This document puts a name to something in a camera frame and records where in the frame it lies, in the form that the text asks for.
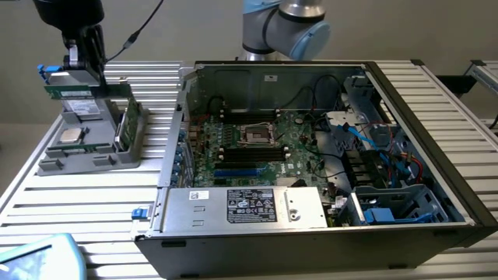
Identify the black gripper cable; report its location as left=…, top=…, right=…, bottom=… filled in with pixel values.
left=105, top=0, right=166, bottom=63

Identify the green RAM stick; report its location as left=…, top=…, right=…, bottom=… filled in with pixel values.
left=48, top=143, right=99, bottom=153
left=43, top=83, right=131, bottom=100

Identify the black RAM slot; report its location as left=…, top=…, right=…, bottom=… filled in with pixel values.
left=219, top=157, right=293, bottom=163
left=222, top=108, right=282, bottom=114
left=219, top=146, right=291, bottom=152
left=219, top=150, right=291, bottom=155
left=222, top=112, right=282, bottom=117
left=222, top=115, right=282, bottom=120
left=219, top=154, right=293, bottom=159

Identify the grey metal disk bay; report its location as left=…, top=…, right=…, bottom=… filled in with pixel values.
left=325, top=75, right=398, bottom=153

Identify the green memory module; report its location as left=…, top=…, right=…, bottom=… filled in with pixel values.
left=114, top=76, right=145, bottom=153

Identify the metal slat side table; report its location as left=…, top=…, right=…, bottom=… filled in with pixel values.
left=466, top=59, right=498, bottom=97

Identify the blue case latch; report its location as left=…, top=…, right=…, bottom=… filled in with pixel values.
left=131, top=206, right=151, bottom=220

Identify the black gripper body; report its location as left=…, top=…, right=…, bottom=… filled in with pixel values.
left=32, top=0, right=107, bottom=41

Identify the teal teach pendant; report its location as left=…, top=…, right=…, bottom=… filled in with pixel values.
left=0, top=232, right=89, bottom=280

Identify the black wire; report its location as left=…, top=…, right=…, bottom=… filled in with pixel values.
left=285, top=75, right=345, bottom=118

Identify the grey parts rack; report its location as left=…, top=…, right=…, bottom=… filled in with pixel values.
left=36, top=65, right=151, bottom=177

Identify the silver power supply unit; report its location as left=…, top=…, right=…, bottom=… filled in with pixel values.
left=158, top=186, right=330, bottom=235

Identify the silver CPU chip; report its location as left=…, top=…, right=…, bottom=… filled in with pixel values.
left=58, top=127, right=86, bottom=146

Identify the black open PC case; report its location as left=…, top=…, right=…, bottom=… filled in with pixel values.
left=134, top=59, right=498, bottom=280

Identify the blue SATA wire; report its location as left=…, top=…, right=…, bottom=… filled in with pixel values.
left=340, top=123, right=394, bottom=188

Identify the CPU socket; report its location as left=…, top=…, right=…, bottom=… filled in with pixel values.
left=237, top=123, right=281, bottom=146

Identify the blue expansion slot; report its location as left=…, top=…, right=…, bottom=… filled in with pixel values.
left=213, top=170, right=262, bottom=178

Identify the red wire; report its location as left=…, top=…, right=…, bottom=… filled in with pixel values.
left=406, top=153, right=426, bottom=176

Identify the green motherboard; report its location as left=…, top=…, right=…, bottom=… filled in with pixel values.
left=186, top=110, right=337, bottom=202

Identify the black expansion slot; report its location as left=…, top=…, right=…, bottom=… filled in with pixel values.
left=215, top=162, right=261, bottom=170

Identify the grey drive cage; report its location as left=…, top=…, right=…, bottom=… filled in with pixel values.
left=352, top=183, right=468, bottom=227

